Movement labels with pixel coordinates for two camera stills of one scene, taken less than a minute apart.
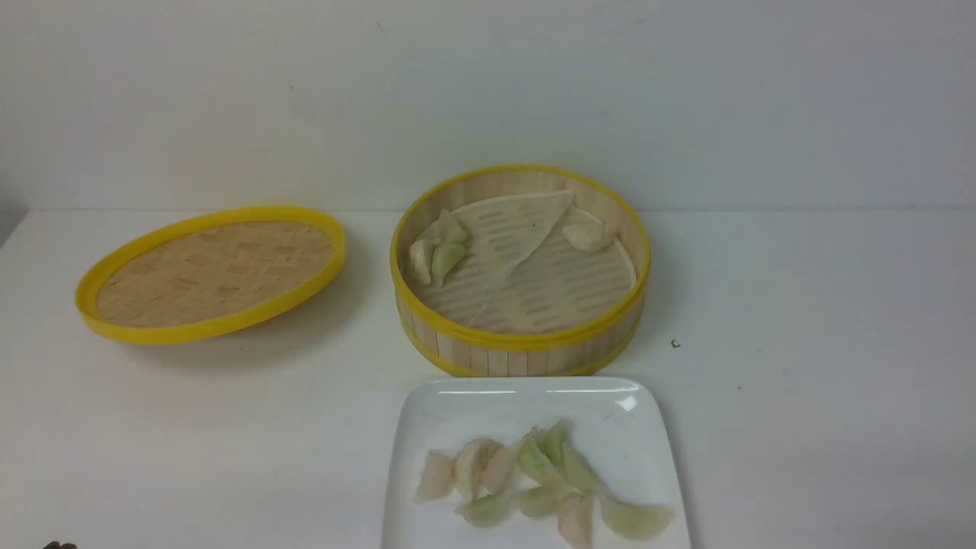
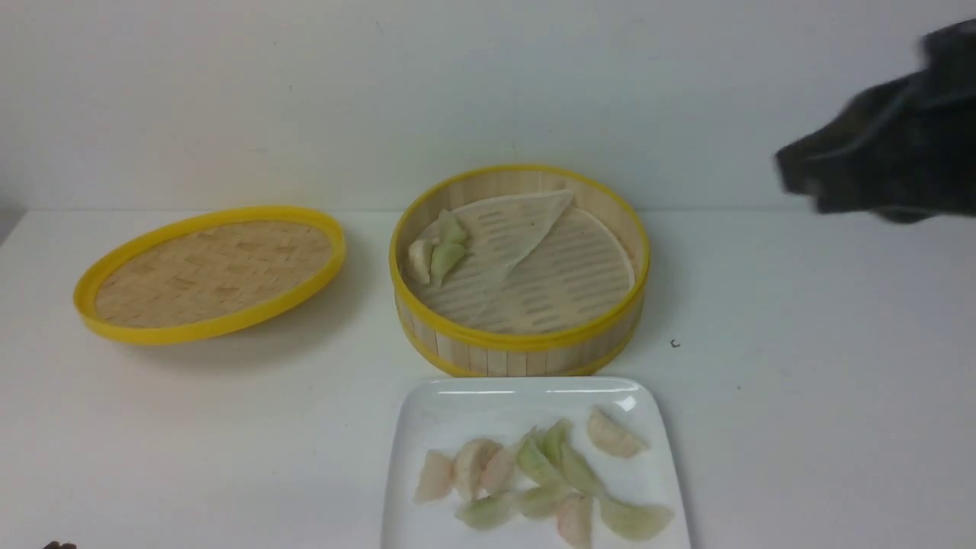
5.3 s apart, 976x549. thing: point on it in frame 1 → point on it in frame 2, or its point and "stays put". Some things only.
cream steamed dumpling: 588,236 → 612,437
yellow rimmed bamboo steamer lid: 207,271 stays put
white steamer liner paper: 521,275 stays put
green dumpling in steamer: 444,257 stays put
